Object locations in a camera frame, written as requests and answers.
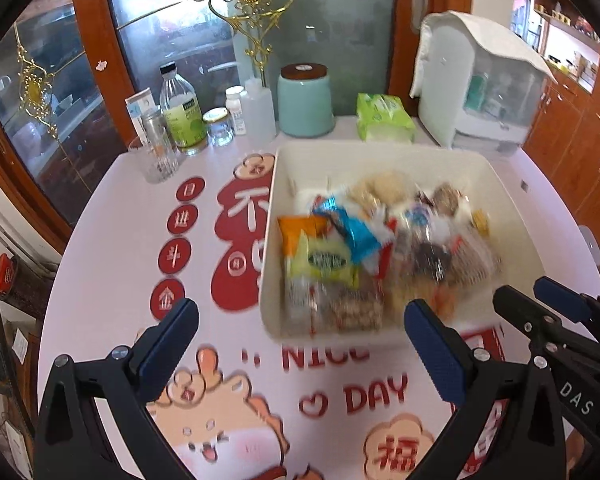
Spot dark brown snack packet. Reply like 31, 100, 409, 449
412, 240, 453, 281

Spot small glass jar gold lid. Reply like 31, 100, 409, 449
202, 108, 235, 147

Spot red round tin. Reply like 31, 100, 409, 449
0, 252, 16, 295

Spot wooden cabinets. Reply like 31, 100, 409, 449
522, 60, 600, 246

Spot blue white round cake packet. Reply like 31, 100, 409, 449
405, 205, 456, 241

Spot puffed rice cracker packet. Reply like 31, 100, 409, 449
385, 280, 456, 326

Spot dark storage container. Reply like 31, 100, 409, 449
0, 255, 56, 321

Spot orange white snack packet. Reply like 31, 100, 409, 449
277, 215, 331, 261

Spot white pill bottle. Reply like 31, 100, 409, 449
225, 86, 248, 136

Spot clear packet with black print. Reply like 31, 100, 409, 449
285, 280, 331, 336

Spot green yellow snack packet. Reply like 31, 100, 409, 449
285, 232, 361, 286

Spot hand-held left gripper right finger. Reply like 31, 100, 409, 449
404, 298, 567, 480

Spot white countertop cup cabinet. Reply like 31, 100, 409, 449
417, 30, 548, 156

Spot white blue carton box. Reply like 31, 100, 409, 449
125, 87, 156, 143

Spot clear drinking glass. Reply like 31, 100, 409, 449
128, 135, 179, 184

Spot clear nut bar packet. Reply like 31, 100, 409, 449
330, 285, 386, 333

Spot nut cake packet red edge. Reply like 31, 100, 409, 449
427, 185, 473, 216

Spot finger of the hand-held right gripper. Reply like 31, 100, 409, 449
492, 285, 581, 363
533, 276, 600, 341

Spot teal ceramic canister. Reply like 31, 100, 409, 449
277, 63, 336, 138

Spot translucent plastic bottle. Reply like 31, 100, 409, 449
242, 78, 278, 143

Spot glass bottle with green label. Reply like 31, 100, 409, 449
159, 62, 209, 156

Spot white plastic bin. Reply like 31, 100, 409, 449
258, 141, 551, 348

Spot wooden display shelf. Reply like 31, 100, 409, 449
527, 0, 600, 96

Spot grey stool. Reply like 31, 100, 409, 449
577, 225, 600, 281

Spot small metal tin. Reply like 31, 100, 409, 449
140, 106, 177, 153

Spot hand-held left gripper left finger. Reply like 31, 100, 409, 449
34, 297, 201, 480

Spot green tissue pack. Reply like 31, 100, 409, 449
356, 92, 416, 142

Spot blue snack packet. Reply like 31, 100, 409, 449
312, 195, 383, 266

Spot wooden framed glass door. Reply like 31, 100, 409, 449
0, 0, 131, 256
90, 0, 473, 126

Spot white cloth cover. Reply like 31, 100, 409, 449
409, 10, 563, 101

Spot pale cracker packet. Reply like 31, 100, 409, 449
352, 170, 411, 206

